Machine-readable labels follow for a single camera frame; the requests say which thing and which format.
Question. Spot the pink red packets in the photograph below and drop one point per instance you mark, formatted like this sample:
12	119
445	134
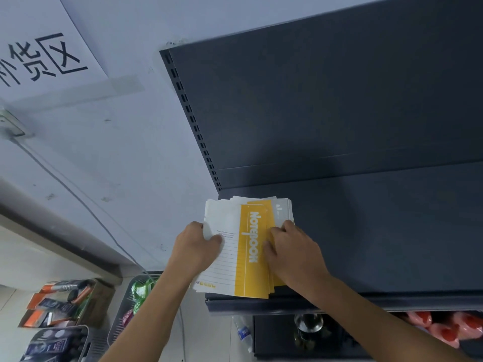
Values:
449	327

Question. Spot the clear plastic water bottle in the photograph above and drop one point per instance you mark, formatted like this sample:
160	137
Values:
243	333

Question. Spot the person's left hand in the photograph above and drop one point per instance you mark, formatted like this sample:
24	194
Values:
188	252

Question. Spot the stack of yellow white notebooks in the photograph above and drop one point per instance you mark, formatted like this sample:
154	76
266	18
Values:
247	256

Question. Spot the person's right hand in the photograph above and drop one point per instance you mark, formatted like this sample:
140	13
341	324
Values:
298	260

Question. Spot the white wall socket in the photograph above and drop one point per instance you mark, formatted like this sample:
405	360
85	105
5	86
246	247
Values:
11	124

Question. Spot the orange blister pack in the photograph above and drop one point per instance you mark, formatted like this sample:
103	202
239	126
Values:
43	319
53	304
64	287

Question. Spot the grey slotted plastic basket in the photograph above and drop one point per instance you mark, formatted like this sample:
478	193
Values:
120	320

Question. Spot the person's left thumb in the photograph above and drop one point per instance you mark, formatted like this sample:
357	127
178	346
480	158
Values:
214	240

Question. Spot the person's left forearm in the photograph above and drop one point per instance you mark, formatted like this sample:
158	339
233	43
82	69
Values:
151	316

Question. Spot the person's right forearm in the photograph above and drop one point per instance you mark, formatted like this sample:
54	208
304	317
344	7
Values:
369	324

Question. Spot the clear glass ball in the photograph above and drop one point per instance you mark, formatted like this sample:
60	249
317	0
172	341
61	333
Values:
308	322

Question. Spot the white paper sign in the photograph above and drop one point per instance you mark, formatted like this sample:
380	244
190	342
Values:
45	45

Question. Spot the green shiny packet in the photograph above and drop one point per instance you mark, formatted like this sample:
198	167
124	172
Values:
141	292

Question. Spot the brown cardboard box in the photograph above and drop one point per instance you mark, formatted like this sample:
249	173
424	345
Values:
100	301

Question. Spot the dark blue packets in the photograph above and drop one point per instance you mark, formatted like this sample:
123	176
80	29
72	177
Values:
49	346

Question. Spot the dark grey metal shelf unit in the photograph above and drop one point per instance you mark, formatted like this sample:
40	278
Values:
339	128

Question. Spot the person's right thumb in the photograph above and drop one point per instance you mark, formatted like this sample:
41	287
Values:
269	253

